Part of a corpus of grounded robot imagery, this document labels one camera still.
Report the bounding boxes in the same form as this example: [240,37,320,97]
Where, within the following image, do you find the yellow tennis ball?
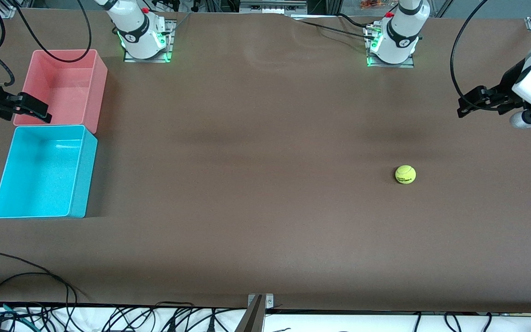
[395,165,417,185]

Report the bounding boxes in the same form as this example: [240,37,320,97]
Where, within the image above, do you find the pink plastic bin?
[13,49,108,134]

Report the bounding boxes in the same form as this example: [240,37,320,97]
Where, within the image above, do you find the blue plastic bin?
[0,124,98,219]

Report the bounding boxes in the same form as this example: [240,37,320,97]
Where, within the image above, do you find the orange item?
[359,0,393,11]

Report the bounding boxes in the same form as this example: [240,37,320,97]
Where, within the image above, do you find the silver power strip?
[239,0,308,14]

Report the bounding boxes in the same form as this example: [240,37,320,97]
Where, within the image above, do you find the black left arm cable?
[450,0,515,112]

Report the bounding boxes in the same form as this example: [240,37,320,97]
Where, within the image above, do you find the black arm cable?
[450,0,515,112]
[10,0,92,63]

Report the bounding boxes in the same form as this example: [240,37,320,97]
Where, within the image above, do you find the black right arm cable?
[10,0,92,63]

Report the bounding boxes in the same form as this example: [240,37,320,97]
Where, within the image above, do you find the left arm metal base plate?
[367,25,415,68]

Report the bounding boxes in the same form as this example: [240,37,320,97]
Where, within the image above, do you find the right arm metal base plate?
[124,21,174,63]

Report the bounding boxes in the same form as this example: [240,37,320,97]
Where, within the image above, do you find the black cable on table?
[293,18,379,42]
[337,12,373,29]

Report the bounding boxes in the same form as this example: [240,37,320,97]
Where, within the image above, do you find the grey cable on table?
[166,12,192,37]

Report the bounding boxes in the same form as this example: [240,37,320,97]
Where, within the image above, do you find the teal cable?
[0,300,33,331]

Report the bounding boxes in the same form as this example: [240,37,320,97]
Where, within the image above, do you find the metal table bracket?
[233,293,275,332]

